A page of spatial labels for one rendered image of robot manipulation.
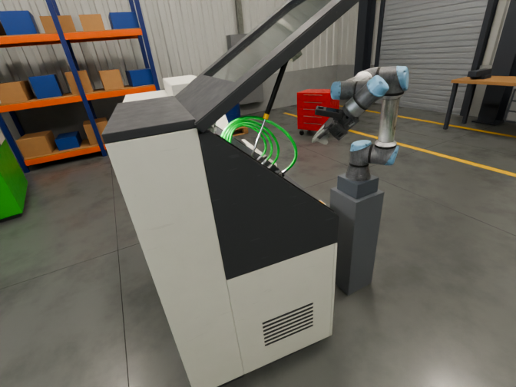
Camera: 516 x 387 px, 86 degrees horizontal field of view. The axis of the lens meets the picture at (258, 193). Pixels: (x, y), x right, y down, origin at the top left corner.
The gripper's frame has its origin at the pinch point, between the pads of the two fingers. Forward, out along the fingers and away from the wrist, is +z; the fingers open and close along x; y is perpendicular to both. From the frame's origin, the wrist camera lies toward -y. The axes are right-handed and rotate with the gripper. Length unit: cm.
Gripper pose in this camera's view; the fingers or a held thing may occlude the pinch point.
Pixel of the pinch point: (312, 139)
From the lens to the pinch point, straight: 128.5
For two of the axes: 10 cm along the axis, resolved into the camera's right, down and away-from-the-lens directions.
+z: -5.6, 5.2, 6.5
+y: 8.0, 5.5, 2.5
